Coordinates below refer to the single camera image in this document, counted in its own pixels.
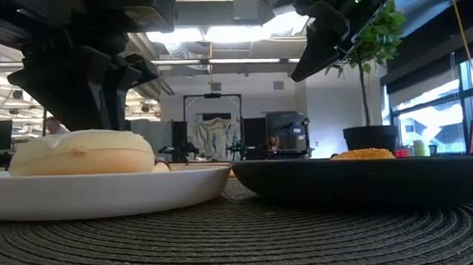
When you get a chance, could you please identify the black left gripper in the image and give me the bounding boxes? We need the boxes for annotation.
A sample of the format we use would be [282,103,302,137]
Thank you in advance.
[0,0,182,136]

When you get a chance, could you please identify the white glazed donut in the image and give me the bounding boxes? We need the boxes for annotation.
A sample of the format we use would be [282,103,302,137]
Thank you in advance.
[6,126,157,181]

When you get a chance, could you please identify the chocolate glazed donut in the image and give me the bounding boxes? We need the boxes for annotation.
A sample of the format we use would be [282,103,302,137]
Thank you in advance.
[151,156,172,173]

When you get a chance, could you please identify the orange crumb donut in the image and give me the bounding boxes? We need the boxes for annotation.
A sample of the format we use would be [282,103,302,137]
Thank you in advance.
[329,146,397,163]

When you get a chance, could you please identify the green leafy indoor tree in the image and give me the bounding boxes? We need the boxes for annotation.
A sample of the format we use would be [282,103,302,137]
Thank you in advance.
[321,0,412,130]

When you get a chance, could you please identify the grey partition panel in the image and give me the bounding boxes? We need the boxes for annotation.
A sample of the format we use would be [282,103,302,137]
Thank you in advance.
[128,117,190,163]

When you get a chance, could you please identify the long ceiling light bar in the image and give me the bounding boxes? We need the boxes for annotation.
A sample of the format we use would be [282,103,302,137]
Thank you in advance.
[150,51,302,71]

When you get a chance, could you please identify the black equipment cabinet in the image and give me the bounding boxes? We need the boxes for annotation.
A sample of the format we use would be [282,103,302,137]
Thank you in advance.
[264,109,314,161]

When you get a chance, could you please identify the black plant pot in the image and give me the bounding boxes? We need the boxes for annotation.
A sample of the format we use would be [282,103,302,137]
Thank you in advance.
[343,123,400,155]

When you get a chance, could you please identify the white round plate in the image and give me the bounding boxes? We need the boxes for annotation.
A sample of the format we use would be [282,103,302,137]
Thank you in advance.
[0,159,234,225]

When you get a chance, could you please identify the black partition panel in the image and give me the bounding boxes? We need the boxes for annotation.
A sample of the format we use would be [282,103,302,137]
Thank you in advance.
[241,117,269,161]

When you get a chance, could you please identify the white draped cloth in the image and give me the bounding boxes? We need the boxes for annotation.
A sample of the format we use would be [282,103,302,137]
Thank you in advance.
[189,115,244,163]

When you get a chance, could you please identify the black round plate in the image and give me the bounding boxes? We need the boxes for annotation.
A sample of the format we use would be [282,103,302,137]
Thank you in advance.
[230,147,473,221]

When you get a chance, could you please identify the grey woven round placemat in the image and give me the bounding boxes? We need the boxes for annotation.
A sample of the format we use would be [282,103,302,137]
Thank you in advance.
[0,164,473,265]

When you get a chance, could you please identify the black metal frame rig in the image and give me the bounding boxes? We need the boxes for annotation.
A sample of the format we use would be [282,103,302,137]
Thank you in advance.
[181,91,246,165]
[40,109,49,138]

